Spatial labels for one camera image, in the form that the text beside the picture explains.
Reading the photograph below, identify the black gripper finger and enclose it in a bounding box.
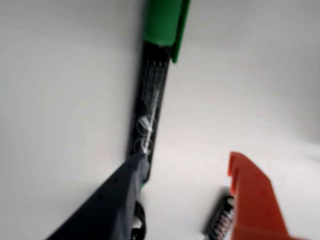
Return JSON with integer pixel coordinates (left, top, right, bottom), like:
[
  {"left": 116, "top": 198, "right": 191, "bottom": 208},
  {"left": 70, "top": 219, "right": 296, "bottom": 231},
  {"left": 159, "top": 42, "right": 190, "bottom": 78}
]
[{"left": 46, "top": 151, "right": 151, "bottom": 240}]

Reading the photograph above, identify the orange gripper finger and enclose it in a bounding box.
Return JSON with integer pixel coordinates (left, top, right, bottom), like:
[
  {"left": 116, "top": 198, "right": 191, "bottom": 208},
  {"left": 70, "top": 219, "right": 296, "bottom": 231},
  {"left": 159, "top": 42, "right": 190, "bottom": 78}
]
[{"left": 226, "top": 151, "right": 320, "bottom": 240}]

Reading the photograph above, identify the black plastic ring clip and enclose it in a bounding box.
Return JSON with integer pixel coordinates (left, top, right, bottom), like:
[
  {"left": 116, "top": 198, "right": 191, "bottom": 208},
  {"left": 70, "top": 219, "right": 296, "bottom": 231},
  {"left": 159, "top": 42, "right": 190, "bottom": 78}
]
[{"left": 129, "top": 199, "right": 148, "bottom": 240}]

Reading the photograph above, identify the green capped black marker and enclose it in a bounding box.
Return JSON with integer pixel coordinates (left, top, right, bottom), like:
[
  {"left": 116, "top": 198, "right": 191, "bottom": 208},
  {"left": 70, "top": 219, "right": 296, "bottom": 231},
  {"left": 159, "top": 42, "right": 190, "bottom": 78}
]
[{"left": 126, "top": 0, "right": 192, "bottom": 192}]

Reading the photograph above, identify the black AA battery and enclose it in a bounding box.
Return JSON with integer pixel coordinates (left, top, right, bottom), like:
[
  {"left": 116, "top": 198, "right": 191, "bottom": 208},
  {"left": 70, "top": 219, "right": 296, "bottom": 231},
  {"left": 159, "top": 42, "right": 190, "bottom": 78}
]
[{"left": 203, "top": 191, "right": 238, "bottom": 239}]

